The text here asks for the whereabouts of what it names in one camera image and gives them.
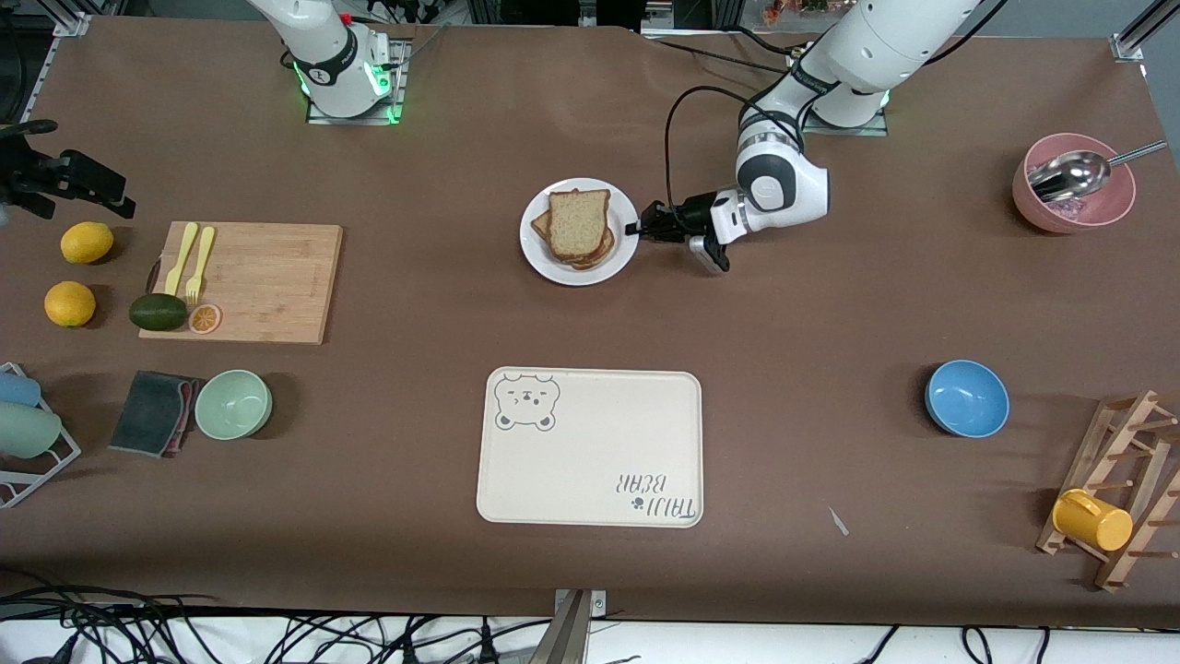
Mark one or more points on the yellow plastic knife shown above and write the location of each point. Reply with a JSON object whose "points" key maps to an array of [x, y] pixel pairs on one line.
{"points": [[182, 258]]}

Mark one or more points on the clear plastic ice cubes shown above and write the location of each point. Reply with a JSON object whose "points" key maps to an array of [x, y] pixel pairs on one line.
{"points": [[1069, 207]]}

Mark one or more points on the pale green bowl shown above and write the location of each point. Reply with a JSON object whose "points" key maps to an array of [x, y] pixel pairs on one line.
{"points": [[232, 406]]}

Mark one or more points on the brown bread slice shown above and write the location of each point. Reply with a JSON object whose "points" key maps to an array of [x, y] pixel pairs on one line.
{"points": [[579, 226], [540, 226]]}

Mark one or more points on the white round plate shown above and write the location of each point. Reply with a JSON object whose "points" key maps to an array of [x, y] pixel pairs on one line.
{"points": [[553, 269]]}

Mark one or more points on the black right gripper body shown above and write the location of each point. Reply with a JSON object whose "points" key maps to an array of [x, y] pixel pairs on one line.
{"points": [[57, 175]]}

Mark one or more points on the dark grey cloth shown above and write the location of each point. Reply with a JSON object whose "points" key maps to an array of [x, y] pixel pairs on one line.
{"points": [[147, 415]]}

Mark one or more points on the light blue cup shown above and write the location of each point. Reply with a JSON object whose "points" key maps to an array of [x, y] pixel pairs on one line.
{"points": [[17, 389]]}

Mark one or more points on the cream bear print tray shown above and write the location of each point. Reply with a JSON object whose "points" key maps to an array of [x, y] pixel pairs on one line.
{"points": [[590, 461]]}

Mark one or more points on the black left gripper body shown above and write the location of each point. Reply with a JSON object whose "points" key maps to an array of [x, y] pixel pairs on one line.
{"points": [[690, 217]]}

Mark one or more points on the blue bowl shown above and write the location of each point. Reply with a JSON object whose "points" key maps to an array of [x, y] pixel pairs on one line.
{"points": [[968, 398]]}

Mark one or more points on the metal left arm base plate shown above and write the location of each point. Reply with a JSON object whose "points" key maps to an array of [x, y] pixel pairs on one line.
{"points": [[871, 129]]}

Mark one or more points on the wooden cutting board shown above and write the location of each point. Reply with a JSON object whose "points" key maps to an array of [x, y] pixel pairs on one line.
{"points": [[267, 286]]}

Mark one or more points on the dark green avocado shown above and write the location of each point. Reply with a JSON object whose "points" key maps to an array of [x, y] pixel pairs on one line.
{"points": [[157, 312]]}

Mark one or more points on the yellow lemon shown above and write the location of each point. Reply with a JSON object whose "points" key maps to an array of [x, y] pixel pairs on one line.
{"points": [[88, 242], [69, 304]]}

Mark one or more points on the pale green cup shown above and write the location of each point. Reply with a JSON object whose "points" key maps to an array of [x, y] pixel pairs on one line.
{"points": [[28, 430]]}

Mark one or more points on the yellow plastic fork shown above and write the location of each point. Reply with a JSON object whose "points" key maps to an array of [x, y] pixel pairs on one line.
{"points": [[201, 258]]}

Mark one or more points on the pink cloth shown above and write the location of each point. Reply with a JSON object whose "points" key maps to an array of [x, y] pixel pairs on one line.
{"points": [[192, 406]]}

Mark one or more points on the grey tape scrap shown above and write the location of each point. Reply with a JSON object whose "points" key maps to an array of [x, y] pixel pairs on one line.
{"points": [[837, 521]]}

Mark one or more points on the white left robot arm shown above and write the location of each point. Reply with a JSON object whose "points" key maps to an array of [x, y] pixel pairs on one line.
{"points": [[876, 46]]}

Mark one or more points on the wooden peg rack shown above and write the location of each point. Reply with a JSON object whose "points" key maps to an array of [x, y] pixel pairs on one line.
{"points": [[1084, 461]]}

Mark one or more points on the metal scoop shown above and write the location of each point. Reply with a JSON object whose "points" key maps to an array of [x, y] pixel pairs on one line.
{"points": [[1074, 175]]}

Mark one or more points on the toy orange slice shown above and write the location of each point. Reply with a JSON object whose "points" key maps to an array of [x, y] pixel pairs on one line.
{"points": [[205, 319]]}

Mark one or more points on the pink bowl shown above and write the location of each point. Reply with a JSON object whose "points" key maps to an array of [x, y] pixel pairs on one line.
{"points": [[1032, 207]]}

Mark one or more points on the yellow mug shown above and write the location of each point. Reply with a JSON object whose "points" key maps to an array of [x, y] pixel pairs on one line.
{"points": [[1097, 526]]}

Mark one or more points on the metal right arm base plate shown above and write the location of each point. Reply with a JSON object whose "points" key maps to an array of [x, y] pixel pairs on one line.
{"points": [[323, 117]]}

